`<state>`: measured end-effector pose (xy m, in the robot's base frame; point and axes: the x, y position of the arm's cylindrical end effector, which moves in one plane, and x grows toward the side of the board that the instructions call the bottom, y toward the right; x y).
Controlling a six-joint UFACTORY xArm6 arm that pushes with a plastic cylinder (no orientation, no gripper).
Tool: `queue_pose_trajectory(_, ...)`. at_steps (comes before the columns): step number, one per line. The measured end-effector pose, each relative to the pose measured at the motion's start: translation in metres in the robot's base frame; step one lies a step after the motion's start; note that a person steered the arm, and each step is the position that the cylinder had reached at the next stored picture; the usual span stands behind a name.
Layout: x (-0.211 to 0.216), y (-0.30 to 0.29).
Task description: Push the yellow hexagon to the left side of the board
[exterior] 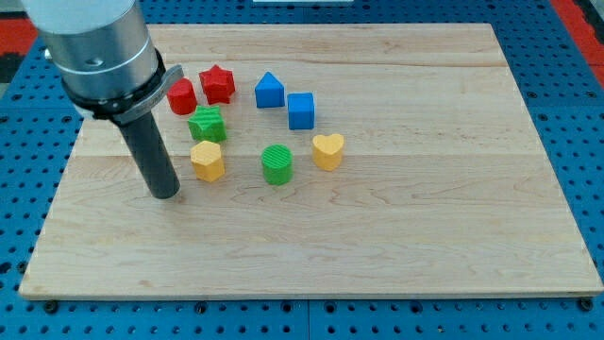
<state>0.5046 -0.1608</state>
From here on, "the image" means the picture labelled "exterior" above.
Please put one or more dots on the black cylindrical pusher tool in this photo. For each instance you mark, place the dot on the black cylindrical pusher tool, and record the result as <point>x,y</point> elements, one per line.
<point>148,150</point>

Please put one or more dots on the red cylinder block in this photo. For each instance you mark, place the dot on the red cylinder block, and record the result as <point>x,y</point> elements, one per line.
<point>182,98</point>

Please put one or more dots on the wooden board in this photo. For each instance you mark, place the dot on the wooden board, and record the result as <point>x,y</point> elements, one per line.
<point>444,190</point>

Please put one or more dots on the blue triangle block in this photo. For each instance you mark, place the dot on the blue triangle block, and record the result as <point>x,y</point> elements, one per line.
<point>269,92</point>

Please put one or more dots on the yellow hexagon block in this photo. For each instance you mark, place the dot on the yellow hexagon block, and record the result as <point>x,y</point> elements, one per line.
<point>207,161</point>

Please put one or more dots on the green cylinder block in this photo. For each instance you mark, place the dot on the green cylinder block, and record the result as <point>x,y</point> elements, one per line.
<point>277,164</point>

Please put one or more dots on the red star block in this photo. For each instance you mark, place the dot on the red star block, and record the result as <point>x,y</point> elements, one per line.
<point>217,84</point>

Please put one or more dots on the yellow heart block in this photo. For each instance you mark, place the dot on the yellow heart block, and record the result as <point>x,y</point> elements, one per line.
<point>327,151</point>

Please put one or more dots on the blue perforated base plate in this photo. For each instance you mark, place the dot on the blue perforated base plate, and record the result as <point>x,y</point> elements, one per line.
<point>556,79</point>

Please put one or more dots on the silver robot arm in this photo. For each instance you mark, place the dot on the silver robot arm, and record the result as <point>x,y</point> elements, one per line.
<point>111,70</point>

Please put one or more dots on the green star block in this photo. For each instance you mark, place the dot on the green star block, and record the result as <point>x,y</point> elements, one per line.
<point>207,124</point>

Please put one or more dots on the blue cube block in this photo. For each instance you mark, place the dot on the blue cube block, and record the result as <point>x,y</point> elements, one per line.
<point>301,110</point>

